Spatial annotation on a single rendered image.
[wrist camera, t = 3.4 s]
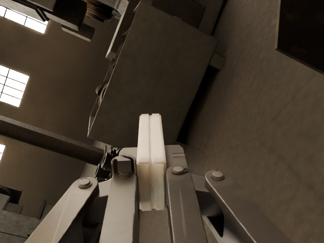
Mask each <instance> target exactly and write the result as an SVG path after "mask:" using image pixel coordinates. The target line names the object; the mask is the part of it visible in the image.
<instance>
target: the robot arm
mask: <svg viewBox="0 0 324 243"><path fill-rule="evenodd" d="M111 167H112V178H111V179H109V180H107V181H104V182H100V183H99V182H98V181H97V179H95V178H93V177H83V178H80V179H78V180H76V181H75V182H74V183H73V184H72V185H71V186H70V187H69V189H68V190H67V191H66V192H65V194H64V195H63V196H62V197H61V199H60V200H59V201H58V202H57V203H56V205H55V206H54V207H53V208H52V210H51V211H50V212H49V213H48V215H47V216H46V217H45V218H44V219H43V221H42V222H41V223H40V224H39V225H38V226H37V228H36V229H35V230H34V231H33V232H32V234H31V235H30V236H29V237H28V239H27V240H26V241H25V242H24V243H94V242H95V240H96V238H97V237H98V235H99V233H100V231H101V235H100V240H99V243H139V227H140V209H142V211H151V209H156V210H165V209H166V208H167V223H168V227H169V238H170V243H208V239H207V236H206V232H205V227H204V223H203V218H202V216H203V217H204V220H205V222H206V224H207V225H208V227H209V228H210V230H211V232H212V233H213V235H214V236H215V238H216V239H217V241H218V243H292V242H291V241H290V239H289V238H288V237H287V236H286V235H285V234H284V233H283V232H282V231H281V230H280V229H279V228H278V227H277V225H276V224H275V223H274V222H273V221H272V220H271V219H270V218H269V217H268V216H267V215H266V214H265V212H264V211H263V210H262V209H261V208H260V207H259V206H258V205H257V204H256V203H255V202H254V201H253V200H252V198H251V197H250V196H249V195H248V194H247V193H246V192H245V191H244V190H243V189H242V188H241V187H240V186H239V184H238V183H237V182H236V181H235V180H234V179H233V178H232V177H231V176H230V175H229V174H228V173H226V172H224V171H221V170H212V171H209V172H207V173H206V174H205V177H204V176H198V175H194V174H192V173H191V171H190V169H189V168H188V166H187V162H186V158H185V154H184V150H183V148H182V147H181V146H180V145H166V146H165V145H164V140H163V131H162V120H161V115H159V114H152V115H149V114H141V116H140V119H139V133H138V147H137V148H123V149H122V150H121V151H120V152H119V155H118V156H117V157H115V158H113V159H112V160H111ZM101 229H102V230H101Z"/></svg>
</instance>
